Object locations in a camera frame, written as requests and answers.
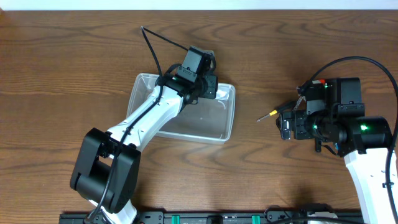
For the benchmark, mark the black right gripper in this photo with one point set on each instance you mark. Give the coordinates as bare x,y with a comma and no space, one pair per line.
298,117

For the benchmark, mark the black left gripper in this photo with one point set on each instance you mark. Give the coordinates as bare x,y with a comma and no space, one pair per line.
210,86

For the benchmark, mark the small claw hammer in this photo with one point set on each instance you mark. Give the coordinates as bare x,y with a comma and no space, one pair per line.
318,145

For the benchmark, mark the clear plastic container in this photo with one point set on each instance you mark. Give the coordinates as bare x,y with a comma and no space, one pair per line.
209,121

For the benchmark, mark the silver combination wrench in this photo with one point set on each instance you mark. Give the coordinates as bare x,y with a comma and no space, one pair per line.
300,99

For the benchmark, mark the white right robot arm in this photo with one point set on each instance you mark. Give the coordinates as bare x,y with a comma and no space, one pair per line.
363,142

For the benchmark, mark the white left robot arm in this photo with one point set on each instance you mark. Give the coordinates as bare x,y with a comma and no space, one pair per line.
106,169

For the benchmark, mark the yellow black screwdriver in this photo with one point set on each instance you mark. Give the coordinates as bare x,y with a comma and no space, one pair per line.
278,109

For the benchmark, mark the black mounting rail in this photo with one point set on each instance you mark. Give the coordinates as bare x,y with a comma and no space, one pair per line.
309,213

